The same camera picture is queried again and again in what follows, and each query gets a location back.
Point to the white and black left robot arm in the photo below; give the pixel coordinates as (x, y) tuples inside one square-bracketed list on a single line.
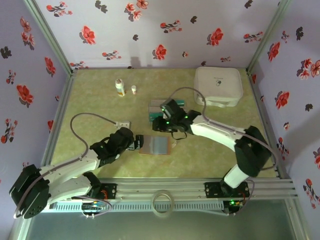
[(67, 172)]

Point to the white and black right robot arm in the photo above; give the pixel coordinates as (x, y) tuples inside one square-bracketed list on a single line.
[(220, 136)]

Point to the white credit card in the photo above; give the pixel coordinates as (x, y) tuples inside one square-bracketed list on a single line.
[(155, 109), (157, 103)]

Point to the small white pill bottle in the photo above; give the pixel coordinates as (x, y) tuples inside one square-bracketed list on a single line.
[(134, 90)]

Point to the large white pill bottle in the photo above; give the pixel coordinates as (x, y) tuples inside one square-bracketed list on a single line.
[(120, 87)]

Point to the white zippered medicine pouch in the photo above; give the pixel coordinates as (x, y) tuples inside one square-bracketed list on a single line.
[(217, 85)]

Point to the small circuit board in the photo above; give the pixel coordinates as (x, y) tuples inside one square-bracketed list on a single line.
[(93, 206)]

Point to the black controller box green light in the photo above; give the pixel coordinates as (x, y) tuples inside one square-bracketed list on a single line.
[(233, 203)]

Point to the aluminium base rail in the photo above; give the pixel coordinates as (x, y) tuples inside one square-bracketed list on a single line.
[(160, 187)]

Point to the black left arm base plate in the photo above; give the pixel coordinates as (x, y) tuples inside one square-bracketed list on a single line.
[(110, 191)]

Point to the aluminium side rail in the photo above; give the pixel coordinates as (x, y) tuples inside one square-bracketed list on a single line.
[(61, 110), (265, 112)]

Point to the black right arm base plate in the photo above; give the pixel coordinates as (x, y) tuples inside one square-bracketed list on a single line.
[(212, 190)]

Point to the aluminium frame post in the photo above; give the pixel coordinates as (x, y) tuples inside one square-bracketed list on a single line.
[(50, 37), (270, 32)]

